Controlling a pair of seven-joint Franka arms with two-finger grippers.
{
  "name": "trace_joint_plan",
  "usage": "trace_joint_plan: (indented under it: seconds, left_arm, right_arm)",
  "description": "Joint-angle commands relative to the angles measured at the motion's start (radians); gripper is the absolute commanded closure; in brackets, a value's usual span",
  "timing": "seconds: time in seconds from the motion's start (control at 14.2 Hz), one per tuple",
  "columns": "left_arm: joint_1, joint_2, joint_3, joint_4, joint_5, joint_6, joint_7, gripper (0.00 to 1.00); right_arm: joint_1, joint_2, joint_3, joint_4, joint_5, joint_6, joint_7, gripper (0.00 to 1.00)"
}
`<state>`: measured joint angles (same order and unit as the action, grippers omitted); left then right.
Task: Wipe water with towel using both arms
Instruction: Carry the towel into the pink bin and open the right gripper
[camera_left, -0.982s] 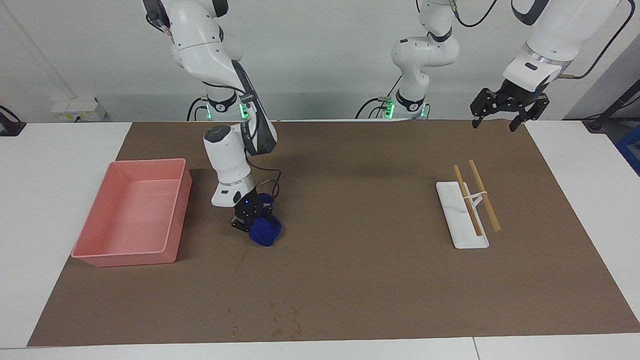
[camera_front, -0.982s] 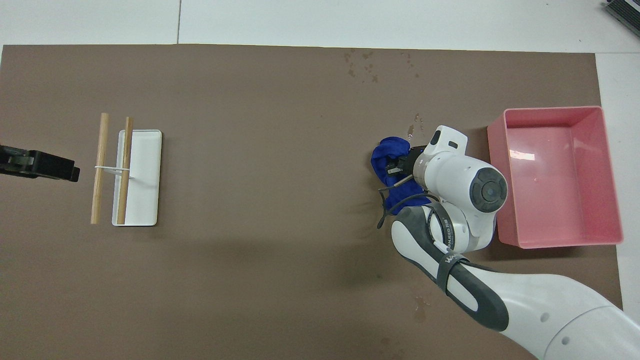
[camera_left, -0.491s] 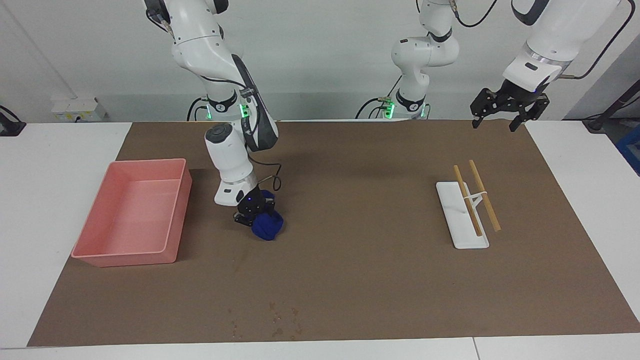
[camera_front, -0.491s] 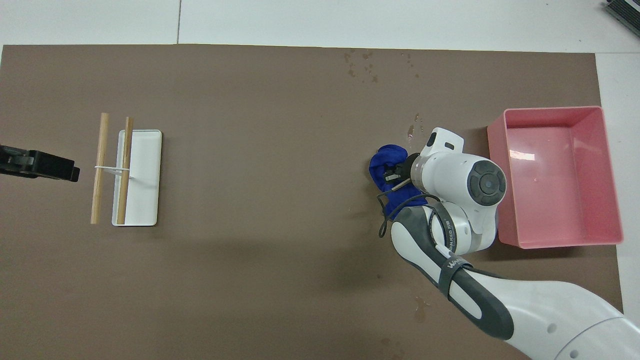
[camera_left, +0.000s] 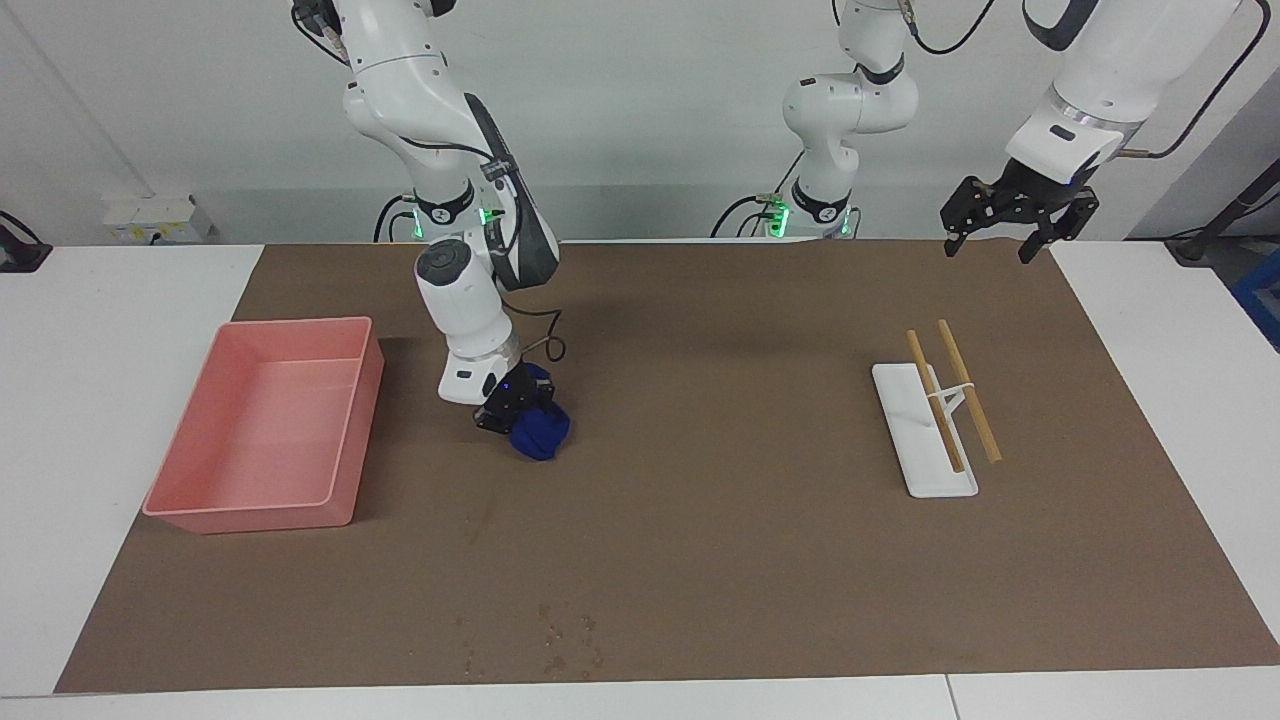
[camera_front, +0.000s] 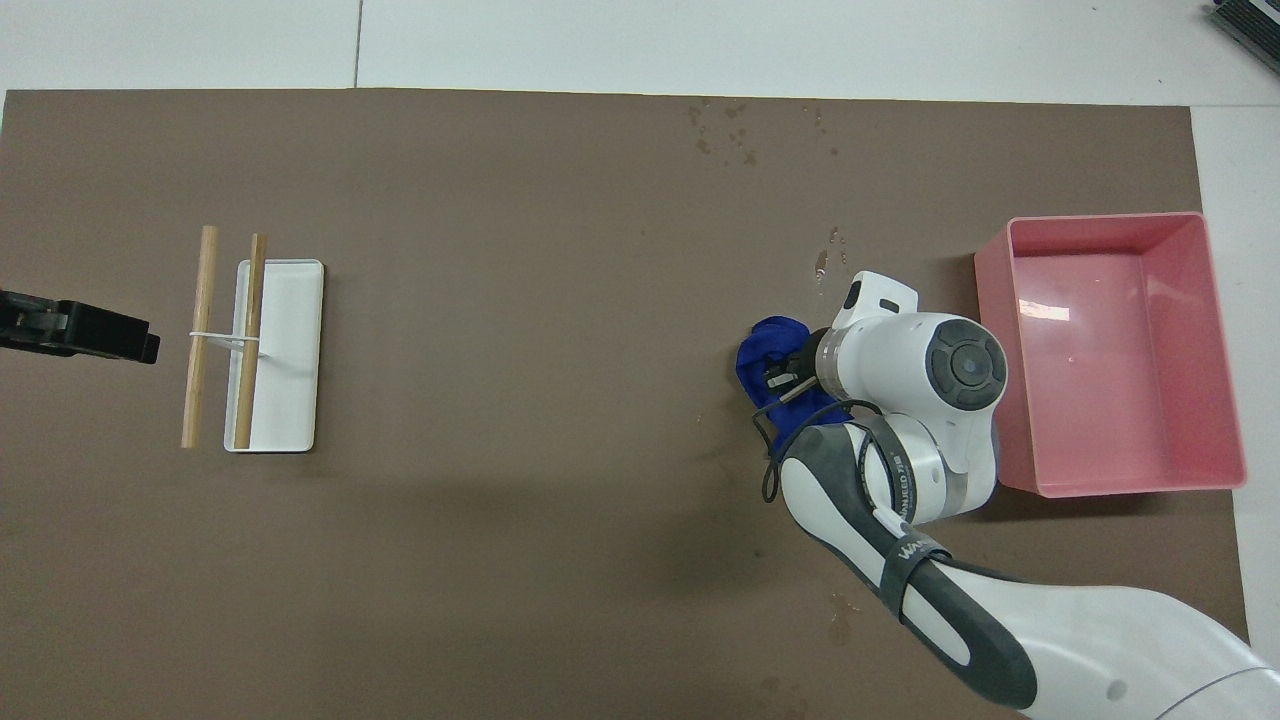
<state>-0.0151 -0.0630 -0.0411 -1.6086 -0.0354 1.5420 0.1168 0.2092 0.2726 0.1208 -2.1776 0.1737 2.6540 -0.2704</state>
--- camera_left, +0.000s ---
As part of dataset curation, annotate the white towel rack base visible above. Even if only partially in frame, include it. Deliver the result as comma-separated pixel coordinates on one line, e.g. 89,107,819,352
871,362,979,499

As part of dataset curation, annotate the black stand leg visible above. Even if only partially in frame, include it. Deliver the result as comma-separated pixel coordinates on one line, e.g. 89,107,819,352
1168,160,1280,266

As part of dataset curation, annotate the blue towel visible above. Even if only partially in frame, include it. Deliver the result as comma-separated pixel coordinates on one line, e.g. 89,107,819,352
508,362,572,462

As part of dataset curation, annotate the black right base cable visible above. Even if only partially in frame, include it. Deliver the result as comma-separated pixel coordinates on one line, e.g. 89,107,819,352
373,195,416,243

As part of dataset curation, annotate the brown table mat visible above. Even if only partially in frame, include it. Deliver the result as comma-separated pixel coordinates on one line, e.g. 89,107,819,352
55,238,1280,694

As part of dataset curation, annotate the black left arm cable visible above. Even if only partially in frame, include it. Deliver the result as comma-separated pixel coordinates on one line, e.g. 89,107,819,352
1120,0,1271,159

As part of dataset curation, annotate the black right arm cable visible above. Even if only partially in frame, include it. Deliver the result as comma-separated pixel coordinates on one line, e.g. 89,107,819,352
400,135,568,366

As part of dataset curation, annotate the white wall socket box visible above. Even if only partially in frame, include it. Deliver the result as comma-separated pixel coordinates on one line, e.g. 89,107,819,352
103,195,216,244

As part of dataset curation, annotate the blue crate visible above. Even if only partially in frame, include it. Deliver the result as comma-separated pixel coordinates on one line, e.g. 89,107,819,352
1232,248,1280,353

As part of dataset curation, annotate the black left elbow cable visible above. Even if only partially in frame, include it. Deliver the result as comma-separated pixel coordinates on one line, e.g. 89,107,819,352
905,0,998,51

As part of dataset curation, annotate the black base cable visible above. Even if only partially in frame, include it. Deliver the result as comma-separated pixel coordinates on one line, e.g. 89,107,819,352
373,195,416,243
710,150,806,239

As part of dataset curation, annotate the black left base cable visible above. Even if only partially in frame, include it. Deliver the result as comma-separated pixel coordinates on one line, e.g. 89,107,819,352
710,150,806,239

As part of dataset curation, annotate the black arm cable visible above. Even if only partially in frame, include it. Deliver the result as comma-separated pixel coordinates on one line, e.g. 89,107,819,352
400,135,568,366
1120,0,1271,159

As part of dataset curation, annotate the black clamp base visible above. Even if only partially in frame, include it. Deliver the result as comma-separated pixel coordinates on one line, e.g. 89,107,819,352
0,210,53,273

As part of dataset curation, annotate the pink plastic bin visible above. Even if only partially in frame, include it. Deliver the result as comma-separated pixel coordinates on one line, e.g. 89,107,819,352
142,317,386,535

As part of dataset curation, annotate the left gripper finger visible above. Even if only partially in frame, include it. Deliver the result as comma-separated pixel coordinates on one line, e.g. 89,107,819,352
1018,190,1101,265
940,178,1001,258

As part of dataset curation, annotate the wooden rack rod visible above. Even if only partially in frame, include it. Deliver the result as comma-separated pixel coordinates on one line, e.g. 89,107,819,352
937,320,1003,466
906,330,966,474

